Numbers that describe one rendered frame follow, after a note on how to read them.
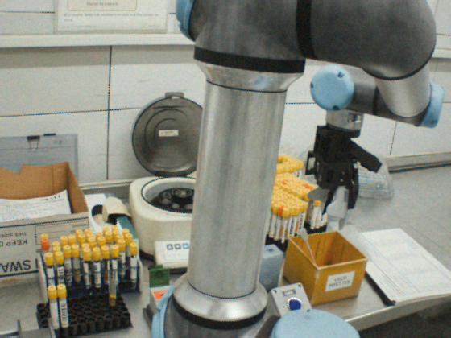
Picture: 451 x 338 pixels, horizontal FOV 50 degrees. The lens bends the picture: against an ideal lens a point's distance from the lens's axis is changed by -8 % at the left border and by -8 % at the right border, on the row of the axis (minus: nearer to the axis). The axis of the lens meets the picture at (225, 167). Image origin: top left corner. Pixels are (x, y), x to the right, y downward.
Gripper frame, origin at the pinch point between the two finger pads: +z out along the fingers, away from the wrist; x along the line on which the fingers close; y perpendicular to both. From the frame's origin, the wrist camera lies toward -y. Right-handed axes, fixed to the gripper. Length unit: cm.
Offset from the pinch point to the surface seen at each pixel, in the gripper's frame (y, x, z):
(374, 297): -9.8, 8.1, 17.7
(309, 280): 6.5, 4.5, 12.0
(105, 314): 48, 1, 16
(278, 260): 11.8, -0.7, 9.2
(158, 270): 38.0, 1.1, 6.5
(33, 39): 58, -48, -28
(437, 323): -124, -56, 105
